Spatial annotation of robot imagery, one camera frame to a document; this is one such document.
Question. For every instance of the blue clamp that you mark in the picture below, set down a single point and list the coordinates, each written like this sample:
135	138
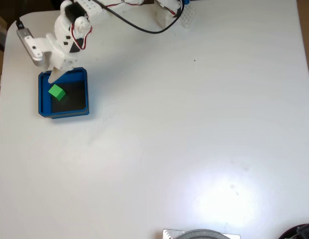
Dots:
186	2

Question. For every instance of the cardboard box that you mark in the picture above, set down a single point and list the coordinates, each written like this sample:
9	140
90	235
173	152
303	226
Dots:
0	32

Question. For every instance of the white perforated plate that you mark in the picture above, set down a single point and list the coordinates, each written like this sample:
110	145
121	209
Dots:
188	16

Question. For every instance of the blue box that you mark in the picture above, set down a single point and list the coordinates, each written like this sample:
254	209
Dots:
43	104

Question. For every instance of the silver metal plate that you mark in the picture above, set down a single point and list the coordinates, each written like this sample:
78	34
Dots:
169	234

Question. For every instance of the green cube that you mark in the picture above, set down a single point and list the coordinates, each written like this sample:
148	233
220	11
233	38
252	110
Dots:
56	91

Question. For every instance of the silver camera box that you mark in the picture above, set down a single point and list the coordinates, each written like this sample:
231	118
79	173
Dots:
22	34

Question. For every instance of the grey round disc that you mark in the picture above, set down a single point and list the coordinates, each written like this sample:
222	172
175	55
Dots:
201	235

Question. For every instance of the dark round object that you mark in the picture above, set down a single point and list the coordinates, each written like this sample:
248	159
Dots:
296	232

